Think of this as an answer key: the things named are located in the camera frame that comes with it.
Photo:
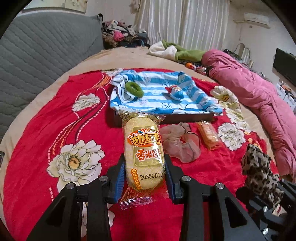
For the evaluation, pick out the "leopard print scrunchie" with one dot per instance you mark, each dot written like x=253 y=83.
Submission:
x=259 y=171

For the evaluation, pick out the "green and white garment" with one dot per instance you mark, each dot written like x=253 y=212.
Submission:
x=185 y=55

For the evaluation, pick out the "yellow rice cracker packet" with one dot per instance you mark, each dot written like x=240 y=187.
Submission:
x=143 y=150

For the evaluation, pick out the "beige bed sheet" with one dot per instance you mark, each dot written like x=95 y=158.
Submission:
x=104 y=60

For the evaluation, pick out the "green fuzzy scrunchie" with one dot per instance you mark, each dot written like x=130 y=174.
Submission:
x=138 y=91

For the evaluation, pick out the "pile of clothes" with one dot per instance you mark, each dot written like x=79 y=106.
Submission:
x=120 y=37

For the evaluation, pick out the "small colourful toys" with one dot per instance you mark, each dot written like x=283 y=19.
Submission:
x=198 y=68

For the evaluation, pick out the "blue striped cartoon cloth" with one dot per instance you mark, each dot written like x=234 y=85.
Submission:
x=157 y=92

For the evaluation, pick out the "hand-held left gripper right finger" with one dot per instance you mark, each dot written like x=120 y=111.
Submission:
x=170 y=183

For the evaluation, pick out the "grey quilted headboard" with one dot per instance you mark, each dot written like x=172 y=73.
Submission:
x=46 y=53

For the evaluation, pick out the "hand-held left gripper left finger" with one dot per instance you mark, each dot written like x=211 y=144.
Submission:
x=116 y=183

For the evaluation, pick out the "orange rice cracker packet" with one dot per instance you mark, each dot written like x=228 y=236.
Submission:
x=208 y=135

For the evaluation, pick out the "red floral blanket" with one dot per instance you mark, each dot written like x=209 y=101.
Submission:
x=30 y=185

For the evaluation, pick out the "black television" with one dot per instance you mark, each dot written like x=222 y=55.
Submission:
x=285 y=62

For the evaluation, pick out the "red blue toy figure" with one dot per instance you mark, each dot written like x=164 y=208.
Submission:
x=175 y=93

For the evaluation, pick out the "white curtain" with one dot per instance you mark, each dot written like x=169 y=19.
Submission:
x=185 y=23

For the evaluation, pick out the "floral wall panel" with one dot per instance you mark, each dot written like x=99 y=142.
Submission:
x=78 y=4

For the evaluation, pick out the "sheer beige scrunchie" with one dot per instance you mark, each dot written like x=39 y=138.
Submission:
x=171 y=139

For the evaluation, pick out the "metal chair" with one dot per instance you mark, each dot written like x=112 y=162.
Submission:
x=245 y=54

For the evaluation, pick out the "white air conditioner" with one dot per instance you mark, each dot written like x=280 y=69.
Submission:
x=256 y=19

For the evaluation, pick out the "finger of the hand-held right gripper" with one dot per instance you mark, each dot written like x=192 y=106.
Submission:
x=252 y=199
x=289 y=187

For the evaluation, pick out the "pink quilt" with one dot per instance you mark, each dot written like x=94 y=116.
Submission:
x=254 y=88

